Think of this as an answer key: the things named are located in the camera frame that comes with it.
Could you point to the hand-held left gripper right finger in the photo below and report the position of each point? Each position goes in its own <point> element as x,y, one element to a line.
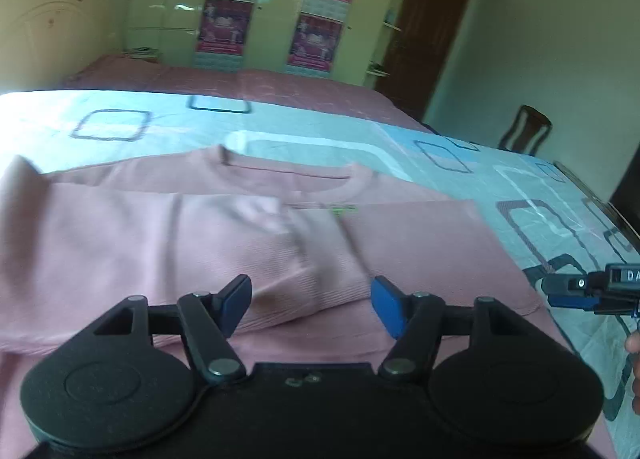
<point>387,306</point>

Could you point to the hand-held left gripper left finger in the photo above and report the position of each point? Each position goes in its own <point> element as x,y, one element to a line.
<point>234,306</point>

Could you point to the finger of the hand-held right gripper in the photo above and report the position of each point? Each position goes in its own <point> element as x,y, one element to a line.
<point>575,285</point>

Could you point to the pink ribbed sweater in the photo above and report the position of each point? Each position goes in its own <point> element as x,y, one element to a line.
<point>150,239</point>

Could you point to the person's right hand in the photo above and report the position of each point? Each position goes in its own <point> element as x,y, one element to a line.
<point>636,379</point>

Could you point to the dark wooden chair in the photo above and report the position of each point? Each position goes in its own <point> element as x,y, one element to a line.
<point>525,131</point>

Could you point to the light blue printed blanket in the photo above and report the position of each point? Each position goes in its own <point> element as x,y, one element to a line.
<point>320,131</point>

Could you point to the pink bed sheet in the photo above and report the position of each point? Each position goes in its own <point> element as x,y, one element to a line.
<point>300,89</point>

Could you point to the pink pillow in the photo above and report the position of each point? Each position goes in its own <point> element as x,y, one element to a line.
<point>120,70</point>

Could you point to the stack of papers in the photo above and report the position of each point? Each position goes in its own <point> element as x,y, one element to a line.
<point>142,53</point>

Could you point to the dark brown wooden door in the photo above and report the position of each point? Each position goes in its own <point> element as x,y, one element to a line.
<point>425,39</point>

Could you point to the cream corner shelf unit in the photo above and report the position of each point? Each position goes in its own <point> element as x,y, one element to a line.
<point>392,24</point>

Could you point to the cream bed headboard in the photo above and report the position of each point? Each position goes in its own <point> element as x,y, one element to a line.
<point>50,24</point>

